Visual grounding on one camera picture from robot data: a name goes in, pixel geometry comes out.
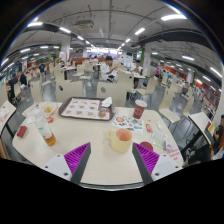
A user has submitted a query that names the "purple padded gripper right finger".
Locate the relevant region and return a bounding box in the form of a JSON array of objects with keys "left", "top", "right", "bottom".
[{"left": 131, "top": 142, "right": 183, "bottom": 186}]

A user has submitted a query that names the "small red sauce packet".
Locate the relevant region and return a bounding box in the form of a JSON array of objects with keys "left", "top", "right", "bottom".
[{"left": 146, "top": 123, "right": 153, "bottom": 133}]

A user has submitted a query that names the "red paper cup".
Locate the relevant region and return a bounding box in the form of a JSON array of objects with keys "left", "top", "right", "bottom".
[{"left": 133, "top": 100, "right": 147, "bottom": 119}]

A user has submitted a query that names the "red round lid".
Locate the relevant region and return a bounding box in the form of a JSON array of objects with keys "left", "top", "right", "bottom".
[{"left": 140, "top": 141, "right": 153, "bottom": 151}]

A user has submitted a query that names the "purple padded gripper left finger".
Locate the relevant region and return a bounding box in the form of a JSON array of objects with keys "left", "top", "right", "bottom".
[{"left": 42, "top": 142, "right": 92, "bottom": 185}]

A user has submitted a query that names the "plastic bottle with amber drink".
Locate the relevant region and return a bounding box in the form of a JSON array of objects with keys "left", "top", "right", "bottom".
[{"left": 33, "top": 106, "right": 56, "bottom": 146}]

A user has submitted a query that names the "beige chair left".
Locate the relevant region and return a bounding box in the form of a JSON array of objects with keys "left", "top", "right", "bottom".
[{"left": 56, "top": 80, "right": 83, "bottom": 102}]

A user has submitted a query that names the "colourful printed flyer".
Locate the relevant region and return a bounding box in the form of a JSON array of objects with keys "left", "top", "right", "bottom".
[{"left": 112, "top": 114, "right": 144, "bottom": 134}]

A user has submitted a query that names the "clear plastic sachet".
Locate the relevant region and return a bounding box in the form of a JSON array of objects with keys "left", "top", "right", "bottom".
[{"left": 150, "top": 131, "right": 166, "bottom": 149}]

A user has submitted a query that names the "beige chair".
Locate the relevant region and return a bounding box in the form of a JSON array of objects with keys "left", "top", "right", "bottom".
[
  {"left": 56, "top": 80, "right": 83, "bottom": 102},
  {"left": 96, "top": 82, "right": 127, "bottom": 107}
]

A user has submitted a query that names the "dark brown food tray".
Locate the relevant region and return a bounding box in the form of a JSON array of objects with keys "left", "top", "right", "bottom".
[{"left": 59, "top": 97, "right": 115, "bottom": 121}]

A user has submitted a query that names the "crumpled white napkin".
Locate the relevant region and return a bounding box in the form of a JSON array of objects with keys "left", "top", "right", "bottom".
[{"left": 101, "top": 97, "right": 112, "bottom": 107}]

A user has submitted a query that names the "person in black right edge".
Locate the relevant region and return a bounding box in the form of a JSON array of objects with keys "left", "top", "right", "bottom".
[{"left": 210, "top": 114, "right": 224, "bottom": 157}]

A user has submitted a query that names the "clear plastic food wrapper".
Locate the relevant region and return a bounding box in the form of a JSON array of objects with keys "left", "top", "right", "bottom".
[{"left": 22, "top": 102, "right": 60, "bottom": 119}]

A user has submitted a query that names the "beige chair right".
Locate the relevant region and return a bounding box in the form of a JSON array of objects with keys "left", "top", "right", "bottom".
[{"left": 96, "top": 82, "right": 127, "bottom": 107}]

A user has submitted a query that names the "man in white shirt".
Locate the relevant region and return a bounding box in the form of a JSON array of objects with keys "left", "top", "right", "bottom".
[{"left": 101, "top": 56, "right": 117, "bottom": 82}]

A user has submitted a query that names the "yellow mug pink inside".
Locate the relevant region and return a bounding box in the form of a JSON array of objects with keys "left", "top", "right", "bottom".
[{"left": 109, "top": 128, "right": 132, "bottom": 153}]

